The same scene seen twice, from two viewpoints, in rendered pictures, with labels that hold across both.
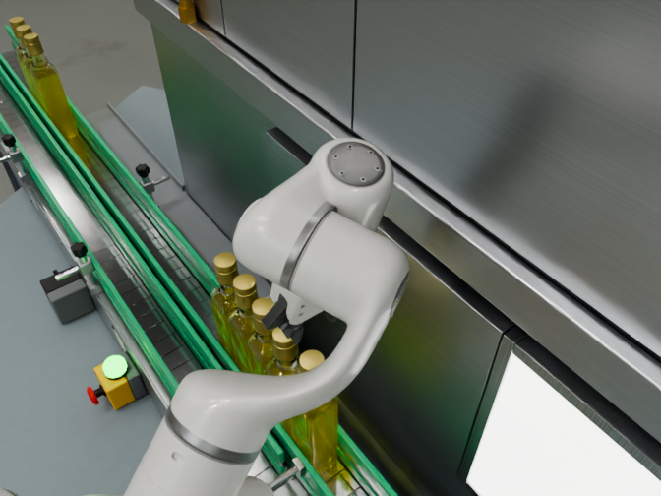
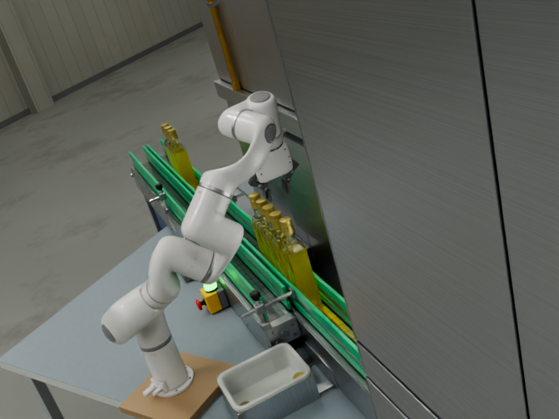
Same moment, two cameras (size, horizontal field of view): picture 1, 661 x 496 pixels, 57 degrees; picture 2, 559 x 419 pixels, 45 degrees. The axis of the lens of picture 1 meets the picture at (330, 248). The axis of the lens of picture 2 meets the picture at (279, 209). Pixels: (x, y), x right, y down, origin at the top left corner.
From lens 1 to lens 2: 1.21 m
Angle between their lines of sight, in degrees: 25
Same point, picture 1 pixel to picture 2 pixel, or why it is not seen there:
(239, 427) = (218, 179)
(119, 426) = (213, 321)
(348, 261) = (249, 120)
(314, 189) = (244, 105)
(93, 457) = (198, 333)
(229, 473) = (216, 196)
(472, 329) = not seen: hidden behind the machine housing
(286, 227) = (231, 114)
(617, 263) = not seen: hidden behind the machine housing
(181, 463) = (200, 193)
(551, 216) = not seen: hidden behind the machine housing
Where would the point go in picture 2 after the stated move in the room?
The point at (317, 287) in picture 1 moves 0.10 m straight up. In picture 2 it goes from (241, 130) to (229, 90)
